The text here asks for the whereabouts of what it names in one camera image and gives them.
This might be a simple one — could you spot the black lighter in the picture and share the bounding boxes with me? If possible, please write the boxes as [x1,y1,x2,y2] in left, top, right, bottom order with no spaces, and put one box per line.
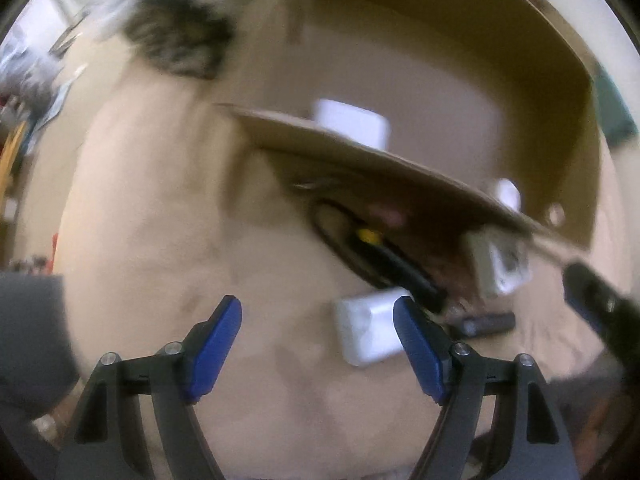
[447,312,516,339]

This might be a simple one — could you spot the white earbuds case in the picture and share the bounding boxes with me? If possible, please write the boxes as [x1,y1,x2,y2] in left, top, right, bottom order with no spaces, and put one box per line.
[333,287,410,367]

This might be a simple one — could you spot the white remote control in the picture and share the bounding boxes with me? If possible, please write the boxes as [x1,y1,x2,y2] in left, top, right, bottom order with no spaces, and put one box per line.
[463,226,532,299]

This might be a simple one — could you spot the black scissors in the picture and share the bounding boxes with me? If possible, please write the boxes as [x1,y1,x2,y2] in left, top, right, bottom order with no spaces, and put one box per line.
[307,197,448,314]

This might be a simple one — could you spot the white cap pill bottle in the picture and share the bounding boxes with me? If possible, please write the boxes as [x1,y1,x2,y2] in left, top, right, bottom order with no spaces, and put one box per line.
[490,179,522,212]

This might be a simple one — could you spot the white charger plug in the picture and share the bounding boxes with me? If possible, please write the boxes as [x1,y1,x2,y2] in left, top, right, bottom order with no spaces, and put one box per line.
[312,99,390,151]

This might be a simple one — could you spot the teal headboard cushion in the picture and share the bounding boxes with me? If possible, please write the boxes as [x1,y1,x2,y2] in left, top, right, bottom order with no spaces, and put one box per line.
[594,63,639,148]

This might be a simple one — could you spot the open cardboard box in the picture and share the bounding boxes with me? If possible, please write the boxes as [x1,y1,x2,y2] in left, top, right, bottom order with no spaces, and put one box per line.
[214,0,604,261]

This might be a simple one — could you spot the shaggy patterned blanket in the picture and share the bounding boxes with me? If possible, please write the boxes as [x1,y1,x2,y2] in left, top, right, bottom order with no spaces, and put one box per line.
[88,0,252,79]

